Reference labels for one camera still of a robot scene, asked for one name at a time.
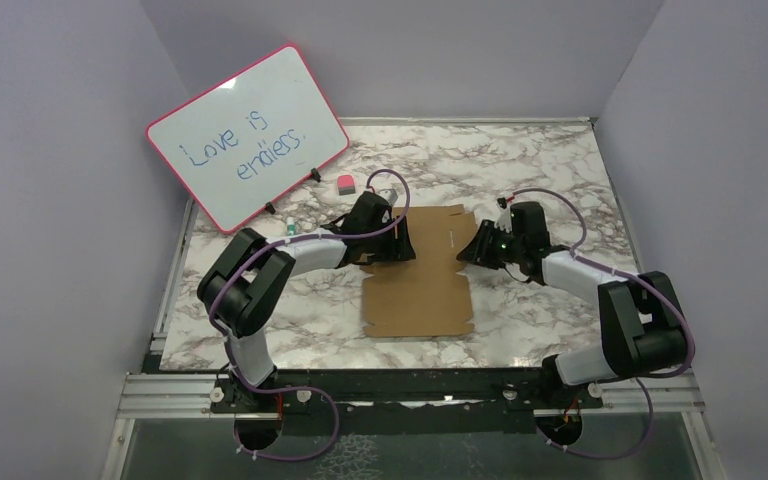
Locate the pink whiteboard eraser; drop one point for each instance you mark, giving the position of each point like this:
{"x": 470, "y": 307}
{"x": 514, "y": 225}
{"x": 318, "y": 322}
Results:
{"x": 345, "y": 185}

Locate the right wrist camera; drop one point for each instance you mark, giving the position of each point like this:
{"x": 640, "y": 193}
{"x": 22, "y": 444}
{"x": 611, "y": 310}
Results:
{"x": 504, "y": 202}

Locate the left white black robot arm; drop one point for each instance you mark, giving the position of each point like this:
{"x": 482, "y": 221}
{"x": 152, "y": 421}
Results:
{"x": 240, "y": 291}

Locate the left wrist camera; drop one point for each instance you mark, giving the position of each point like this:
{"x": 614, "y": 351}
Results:
{"x": 390, "y": 195}

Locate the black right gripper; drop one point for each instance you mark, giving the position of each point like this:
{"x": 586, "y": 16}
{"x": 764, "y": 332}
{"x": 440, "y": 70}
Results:
{"x": 477, "y": 252}

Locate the pink framed whiteboard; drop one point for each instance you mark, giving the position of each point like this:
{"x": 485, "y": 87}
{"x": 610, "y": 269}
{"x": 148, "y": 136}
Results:
{"x": 252, "y": 138}

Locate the brown cardboard box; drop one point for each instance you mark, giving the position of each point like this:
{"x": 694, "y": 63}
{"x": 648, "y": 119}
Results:
{"x": 428, "y": 296}

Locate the black metal base rail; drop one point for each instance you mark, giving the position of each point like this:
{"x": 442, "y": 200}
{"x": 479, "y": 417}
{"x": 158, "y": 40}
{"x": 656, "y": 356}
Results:
{"x": 298, "y": 402}

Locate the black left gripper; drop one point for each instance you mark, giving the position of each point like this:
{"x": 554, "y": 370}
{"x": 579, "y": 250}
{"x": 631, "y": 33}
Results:
{"x": 398, "y": 249}

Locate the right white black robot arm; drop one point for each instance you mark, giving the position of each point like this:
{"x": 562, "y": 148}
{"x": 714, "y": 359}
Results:
{"x": 641, "y": 328}

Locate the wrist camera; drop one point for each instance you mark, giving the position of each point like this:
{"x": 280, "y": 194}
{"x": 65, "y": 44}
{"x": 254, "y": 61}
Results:
{"x": 504, "y": 202}
{"x": 390, "y": 195}

